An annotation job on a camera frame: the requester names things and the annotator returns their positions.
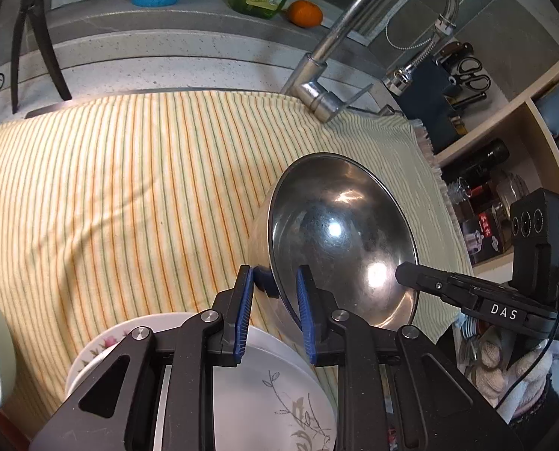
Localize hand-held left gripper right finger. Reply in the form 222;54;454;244
296;265;525;451

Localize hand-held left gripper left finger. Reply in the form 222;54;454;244
28;265;255;451

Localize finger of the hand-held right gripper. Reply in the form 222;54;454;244
395;263;478;311

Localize white plate with leaf print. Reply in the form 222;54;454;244
153;324;339;451

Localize large stainless steel bowl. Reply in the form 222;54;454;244
250;152;420;330

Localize large pink floral plate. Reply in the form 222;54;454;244
65;311;196;402

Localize black and red box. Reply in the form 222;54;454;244
462;211;512;264

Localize glass jar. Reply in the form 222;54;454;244
496;174;529;204

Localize black bottle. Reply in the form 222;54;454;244
453;138;510;184

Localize wooden shelf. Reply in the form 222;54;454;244
432;47;559;273

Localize striped yellow-green cloth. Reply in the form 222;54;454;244
0;89;475;426

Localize dark blue knife block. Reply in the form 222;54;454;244
397;42;493;137

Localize black scissors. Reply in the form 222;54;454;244
449;56;493;92

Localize chrome kitchen faucet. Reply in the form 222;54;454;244
279;0;459;124

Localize orange fruit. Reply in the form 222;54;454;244
286;0;323;28

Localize metal sprayer hose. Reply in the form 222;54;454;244
383;23;449;95

